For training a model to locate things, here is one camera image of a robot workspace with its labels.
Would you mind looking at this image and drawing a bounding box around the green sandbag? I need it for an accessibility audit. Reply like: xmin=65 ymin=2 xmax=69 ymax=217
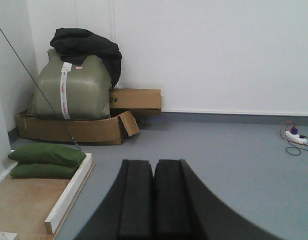
xmin=8 ymin=143 xmax=86 ymax=167
xmin=11 ymin=163 xmax=79 ymax=179

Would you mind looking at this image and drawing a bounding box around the closed cardboard box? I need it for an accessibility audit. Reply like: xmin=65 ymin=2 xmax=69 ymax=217
xmin=109 ymin=88 xmax=162 ymax=116

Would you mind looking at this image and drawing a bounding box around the white far edge rail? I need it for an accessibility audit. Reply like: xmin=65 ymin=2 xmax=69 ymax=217
xmin=44 ymin=153 xmax=95 ymax=237

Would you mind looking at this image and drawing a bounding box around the plywood base platform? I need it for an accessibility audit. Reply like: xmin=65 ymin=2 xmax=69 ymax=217
xmin=0 ymin=159 xmax=95 ymax=240

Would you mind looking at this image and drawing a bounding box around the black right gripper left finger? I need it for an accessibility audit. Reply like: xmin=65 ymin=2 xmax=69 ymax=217
xmin=113 ymin=159 xmax=153 ymax=240

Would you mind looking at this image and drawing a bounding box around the white power strip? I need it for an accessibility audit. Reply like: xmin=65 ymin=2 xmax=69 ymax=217
xmin=285 ymin=131 xmax=308 ymax=145

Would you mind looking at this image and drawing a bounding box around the white wall panel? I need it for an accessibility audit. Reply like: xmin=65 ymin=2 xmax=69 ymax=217
xmin=0 ymin=0 xmax=38 ymax=176

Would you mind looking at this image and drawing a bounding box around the olive woven sack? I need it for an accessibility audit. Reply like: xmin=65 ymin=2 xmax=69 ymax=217
xmin=29 ymin=49 xmax=111 ymax=120

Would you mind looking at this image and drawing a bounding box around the upper far green sandbag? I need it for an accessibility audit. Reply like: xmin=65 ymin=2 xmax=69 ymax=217
xmin=8 ymin=143 xmax=86 ymax=167

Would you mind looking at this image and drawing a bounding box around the large open cardboard box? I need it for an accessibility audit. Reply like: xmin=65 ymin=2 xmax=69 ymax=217
xmin=16 ymin=111 xmax=139 ymax=146

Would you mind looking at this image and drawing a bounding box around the lower far green sandbag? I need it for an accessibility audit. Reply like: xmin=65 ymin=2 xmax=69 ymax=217
xmin=11 ymin=163 xmax=79 ymax=179

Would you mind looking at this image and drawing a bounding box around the black jacket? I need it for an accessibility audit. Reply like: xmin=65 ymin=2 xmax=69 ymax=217
xmin=50 ymin=28 xmax=122 ymax=87

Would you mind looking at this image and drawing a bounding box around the white far support brace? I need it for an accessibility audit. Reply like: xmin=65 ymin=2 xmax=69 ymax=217
xmin=0 ymin=231 xmax=19 ymax=240

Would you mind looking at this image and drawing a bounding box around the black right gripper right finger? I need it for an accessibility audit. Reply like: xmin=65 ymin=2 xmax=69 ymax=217
xmin=153 ymin=158 xmax=207 ymax=240

